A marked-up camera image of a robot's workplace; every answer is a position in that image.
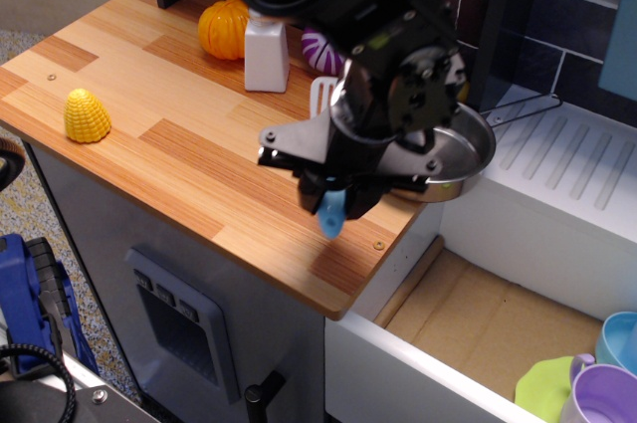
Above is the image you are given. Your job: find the white salt shaker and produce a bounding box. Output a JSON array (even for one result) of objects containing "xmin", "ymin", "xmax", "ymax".
[{"xmin": 244, "ymin": 10, "xmax": 290, "ymax": 94}]

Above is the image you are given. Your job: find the orange toy pumpkin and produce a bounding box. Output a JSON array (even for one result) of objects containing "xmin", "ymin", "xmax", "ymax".
[{"xmin": 197, "ymin": 0, "xmax": 249, "ymax": 61}]

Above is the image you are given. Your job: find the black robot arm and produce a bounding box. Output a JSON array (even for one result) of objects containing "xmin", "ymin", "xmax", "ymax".
[{"xmin": 244, "ymin": 0, "xmax": 461, "ymax": 220}]

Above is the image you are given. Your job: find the yellow toy corn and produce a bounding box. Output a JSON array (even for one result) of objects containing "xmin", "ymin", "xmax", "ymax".
[{"xmin": 64, "ymin": 89, "xmax": 111, "ymax": 143}]

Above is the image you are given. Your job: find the black oven handle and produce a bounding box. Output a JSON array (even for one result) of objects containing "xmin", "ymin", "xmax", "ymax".
[{"xmin": 244, "ymin": 370, "xmax": 286, "ymax": 423}]

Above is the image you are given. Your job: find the yellow toy potato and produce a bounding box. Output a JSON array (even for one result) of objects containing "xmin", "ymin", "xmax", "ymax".
[{"xmin": 457, "ymin": 82, "xmax": 470, "ymax": 103}]

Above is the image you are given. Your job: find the dark round object left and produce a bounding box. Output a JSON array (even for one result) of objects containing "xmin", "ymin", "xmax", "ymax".
[{"xmin": 0, "ymin": 137, "xmax": 26, "ymax": 191}]

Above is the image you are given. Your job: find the green plastic plate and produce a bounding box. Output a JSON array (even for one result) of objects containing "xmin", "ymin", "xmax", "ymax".
[{"xmin": 514, "ymin": 356, "xmax": 573, "ymax": 423}]

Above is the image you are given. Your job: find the blue plastic cup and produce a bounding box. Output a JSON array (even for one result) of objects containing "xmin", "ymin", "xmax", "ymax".
[{"xmin": 595, "ymin": 312, "xmax": 636, "ymax": 374}]

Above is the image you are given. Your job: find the stainless steel pan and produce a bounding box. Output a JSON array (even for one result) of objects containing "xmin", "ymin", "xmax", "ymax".
[{"xmin": 387, "ymin": 102, "xmax": 564, "ymax": 204}]

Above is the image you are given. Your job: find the black mount base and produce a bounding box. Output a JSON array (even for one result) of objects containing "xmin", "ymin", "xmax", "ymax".
[{"xmin": 1, "ymin": 375, "xmax": 157, "ymax": 423}]

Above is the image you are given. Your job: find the purple striped toy onion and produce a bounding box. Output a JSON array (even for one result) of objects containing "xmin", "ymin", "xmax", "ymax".
[{"xmin": 301, "ymin": 27, "xmax": 345, "ymax": 77}]

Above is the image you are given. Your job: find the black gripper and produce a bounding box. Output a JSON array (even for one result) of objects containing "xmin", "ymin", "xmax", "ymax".
[{"xmin": 258, "ymin": 110, "xmax": 443, "ymax": 220}]

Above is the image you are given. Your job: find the grey oven door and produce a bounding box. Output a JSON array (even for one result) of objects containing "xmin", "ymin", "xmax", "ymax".
[{"xmin": 124, "ymin": 248, "xmax": 239, "ymax": 406}]

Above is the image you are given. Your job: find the white toy sink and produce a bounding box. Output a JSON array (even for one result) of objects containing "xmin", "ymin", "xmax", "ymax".
[{"xmin": 325, "ymin": 96, "xmax": 636, "ymax": 422}]

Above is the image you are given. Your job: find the blue black device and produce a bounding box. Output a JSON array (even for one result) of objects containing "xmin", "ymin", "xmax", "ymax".
[{"xmin": 1, "ymin": 234, "xmax": 99, "ymax": 372}]

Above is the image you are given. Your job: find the black braided cable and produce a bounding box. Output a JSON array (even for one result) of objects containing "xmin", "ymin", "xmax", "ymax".
[{"xmin": 0, "ymin": 342, "xmax": 77, "ymax": 423}]

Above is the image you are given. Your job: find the white spatula blue handle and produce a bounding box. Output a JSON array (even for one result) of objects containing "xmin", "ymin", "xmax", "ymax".
[{"xmin": 310, "ymin": 77, "xmax": 346, "ymax": 239}]

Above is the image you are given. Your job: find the purple plastic cup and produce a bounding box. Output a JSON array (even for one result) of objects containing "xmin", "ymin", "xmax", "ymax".
[{"xmin": 559, "ymin": 353, "xmax": 636, "ymax": 423}]

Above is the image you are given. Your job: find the teal cabinet panel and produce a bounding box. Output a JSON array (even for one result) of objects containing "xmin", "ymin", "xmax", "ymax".
[{"xmin": 599, "ymin": 0, "xmax": 636, "ymax": 101}]

